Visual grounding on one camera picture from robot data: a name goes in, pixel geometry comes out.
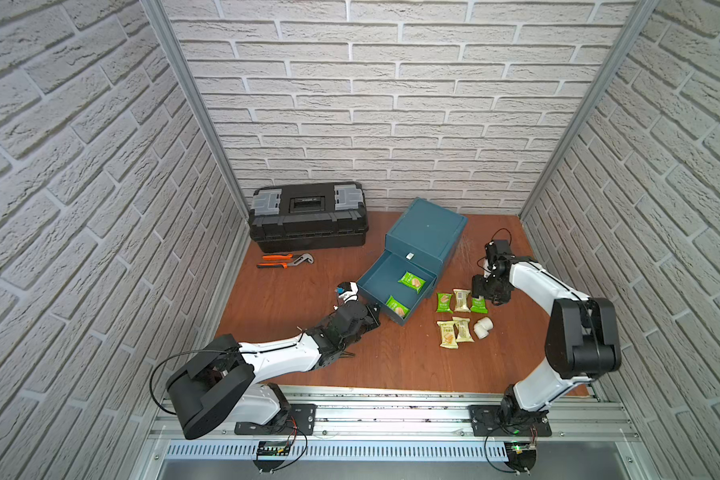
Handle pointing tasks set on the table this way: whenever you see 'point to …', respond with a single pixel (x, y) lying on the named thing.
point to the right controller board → (521, 455)
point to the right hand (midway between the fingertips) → (488, 293)
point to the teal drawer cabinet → (426, 234)
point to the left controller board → (270, 455)
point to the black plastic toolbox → (305, 217)
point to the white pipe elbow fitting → (482, 327)
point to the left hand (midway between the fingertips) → (386, 304)
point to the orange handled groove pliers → (293, 260)
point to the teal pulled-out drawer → (382, 281)
